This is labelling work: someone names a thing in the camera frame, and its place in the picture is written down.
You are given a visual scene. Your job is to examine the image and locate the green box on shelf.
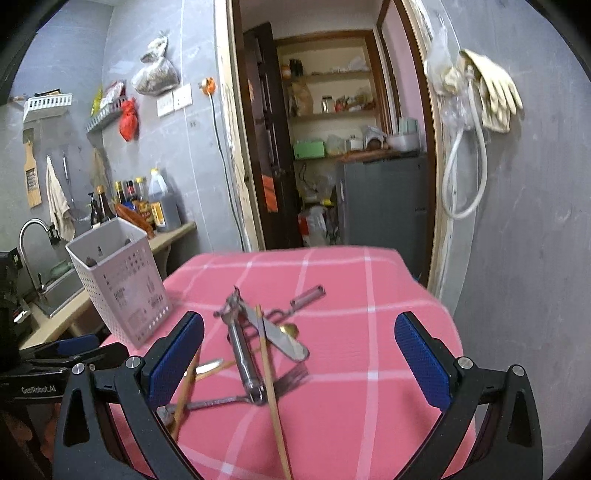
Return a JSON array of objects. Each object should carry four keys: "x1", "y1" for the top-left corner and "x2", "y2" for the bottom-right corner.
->
[{"x1": 294, "y1": 140, "x2": 325, "y2": 160}]

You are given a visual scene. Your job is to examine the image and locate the dark grey cabinet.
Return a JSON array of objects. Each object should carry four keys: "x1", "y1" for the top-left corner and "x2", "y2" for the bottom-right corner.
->
[{"x1": 335, "y1": 155, "x2": 429, "y2": 279}]

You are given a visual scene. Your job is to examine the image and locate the orange wall hook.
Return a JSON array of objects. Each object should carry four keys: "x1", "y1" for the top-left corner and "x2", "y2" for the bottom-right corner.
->
[{"x1": 199, "y1": 77, "x2": 216, "y2": 97}]

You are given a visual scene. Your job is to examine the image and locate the steel kitchen sink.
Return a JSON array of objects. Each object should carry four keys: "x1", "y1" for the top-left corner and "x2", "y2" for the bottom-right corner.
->
[{"x1": 34, "y1": 268, "x2": 84, "y2": 318}]

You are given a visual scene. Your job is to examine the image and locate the grey wall shelf rack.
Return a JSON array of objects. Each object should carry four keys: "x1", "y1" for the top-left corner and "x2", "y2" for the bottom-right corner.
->
[{"x1": 85, "y1": 96, "x2": 127, "y2": 134}]

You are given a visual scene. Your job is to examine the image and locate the white hose loop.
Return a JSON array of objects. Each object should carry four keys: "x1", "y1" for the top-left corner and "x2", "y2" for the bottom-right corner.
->
[{"x1": 440, "y1": 68, "x2": 489, "y2": 221}]

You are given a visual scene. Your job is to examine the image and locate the white wall basket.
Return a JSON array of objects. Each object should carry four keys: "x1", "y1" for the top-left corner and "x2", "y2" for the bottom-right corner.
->
[{"x1": 23, "y1": 93, "x2": 73, "y2": 123}]

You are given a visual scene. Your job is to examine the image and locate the wooden grater board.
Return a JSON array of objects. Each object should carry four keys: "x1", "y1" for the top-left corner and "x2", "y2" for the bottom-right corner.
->
[{"x1": 24, "y1": 141, "x2": 42, "y2": 209}]

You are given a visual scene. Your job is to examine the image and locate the yellow label sauce bottle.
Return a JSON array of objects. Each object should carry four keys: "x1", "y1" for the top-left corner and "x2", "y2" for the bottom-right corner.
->
[{"x1": 135, "y1": 177, "x2": 154, "y2": 227}]

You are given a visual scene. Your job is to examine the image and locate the wooden chopstick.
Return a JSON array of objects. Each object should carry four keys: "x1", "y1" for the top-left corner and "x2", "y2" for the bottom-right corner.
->
[
  {"x1": 254, "y1": 305, "x2": 294, "y2": 480},
  {"x1": 170, "y1": 349, "x2": 200, "y2": 442}
]

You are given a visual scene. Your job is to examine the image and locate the orange snack packet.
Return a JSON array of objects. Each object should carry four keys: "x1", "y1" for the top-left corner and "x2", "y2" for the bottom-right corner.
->
[{"x1": 115, "y1": 203, "x2": 154, "y2": 239}]

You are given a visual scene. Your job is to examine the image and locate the chrome faucet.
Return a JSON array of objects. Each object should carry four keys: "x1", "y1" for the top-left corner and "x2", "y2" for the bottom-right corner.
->
[{"x1": 17, "y1": 218, "x2": 60, "y2": 291}]

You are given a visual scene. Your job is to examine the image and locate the pink checked tablecloth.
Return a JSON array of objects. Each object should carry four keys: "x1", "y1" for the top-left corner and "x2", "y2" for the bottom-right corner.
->
[{"x1": 128, "y1": 247, "x2": 463, "y2": 479}]

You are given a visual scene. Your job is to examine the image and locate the yellowish rubber gloves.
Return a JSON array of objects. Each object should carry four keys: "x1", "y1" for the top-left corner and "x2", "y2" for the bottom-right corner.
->
[{"x1": 443, "y1": 49, "x2": 523, "y2": 134}]

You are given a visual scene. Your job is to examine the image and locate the red plastic bag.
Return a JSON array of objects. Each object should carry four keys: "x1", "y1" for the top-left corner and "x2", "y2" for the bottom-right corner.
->
[{"x1": 118, "y1": 98, "x2": 138, "y2": 142}]

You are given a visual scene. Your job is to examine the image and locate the steel knife blade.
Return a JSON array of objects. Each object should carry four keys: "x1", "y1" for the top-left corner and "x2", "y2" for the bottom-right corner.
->
[{"x1": 239, "y1": 301, "x2": 310, "y2": 362}]

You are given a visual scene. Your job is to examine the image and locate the large dark vinegar jug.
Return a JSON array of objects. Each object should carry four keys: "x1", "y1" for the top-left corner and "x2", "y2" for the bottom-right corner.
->
[{"x1": 148, "y1": 168, "x2": 181, "y2": 232}]

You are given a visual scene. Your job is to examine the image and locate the dark soy sauce bottle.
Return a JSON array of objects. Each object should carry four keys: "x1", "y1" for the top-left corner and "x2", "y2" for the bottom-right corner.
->
[{"x1": 96, "y1": 185, "x2": 115, "y2": 222}]

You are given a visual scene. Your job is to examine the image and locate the white wall switch plate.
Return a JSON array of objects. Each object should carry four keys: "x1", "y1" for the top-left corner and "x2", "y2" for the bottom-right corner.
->
[{"x1": 156, "y1": 84, "x2": 192, "y2": 118}]

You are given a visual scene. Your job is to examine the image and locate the beige hanging towel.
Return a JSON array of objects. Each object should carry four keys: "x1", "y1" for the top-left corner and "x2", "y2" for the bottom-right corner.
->
[{"x1": 45, "y1": 156, "x2": 76, "y2": 242}]

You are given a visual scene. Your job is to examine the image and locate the clear bag of dried goods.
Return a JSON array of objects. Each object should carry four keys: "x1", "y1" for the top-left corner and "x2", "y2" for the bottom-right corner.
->
[{"x1": 131, "y1": 34, "x2": 180, "y2": 96}]

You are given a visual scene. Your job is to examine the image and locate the white perforated utensil holder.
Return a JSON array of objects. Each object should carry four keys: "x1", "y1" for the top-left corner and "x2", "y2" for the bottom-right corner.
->
[{"x1": 66, "y1": 218, "x2": 172, "y2": 348}]

